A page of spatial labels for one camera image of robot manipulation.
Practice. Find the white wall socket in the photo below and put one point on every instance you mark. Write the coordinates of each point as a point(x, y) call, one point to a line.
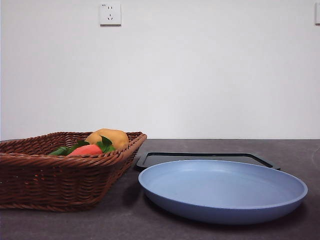
point(110, 20)

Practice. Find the blue round plate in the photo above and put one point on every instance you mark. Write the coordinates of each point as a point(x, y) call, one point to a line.
point(212, 190)

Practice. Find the brown wicker basket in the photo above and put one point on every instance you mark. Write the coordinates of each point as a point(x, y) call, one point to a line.
point(62, 180)

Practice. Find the yellow-brown potato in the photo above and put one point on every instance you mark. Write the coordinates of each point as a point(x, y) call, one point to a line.
point(117, 140)

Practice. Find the black rectangular tray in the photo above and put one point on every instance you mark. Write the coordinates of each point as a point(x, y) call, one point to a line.
point(175, 157)

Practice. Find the white wall plate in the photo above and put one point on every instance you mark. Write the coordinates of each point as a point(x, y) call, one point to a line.
point(317, 15)

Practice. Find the green vegetable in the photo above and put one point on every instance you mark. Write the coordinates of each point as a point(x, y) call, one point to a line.
point(58, 151)

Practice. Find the orange carrot with green leaves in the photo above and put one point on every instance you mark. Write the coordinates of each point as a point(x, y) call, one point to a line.
point(85, 150)

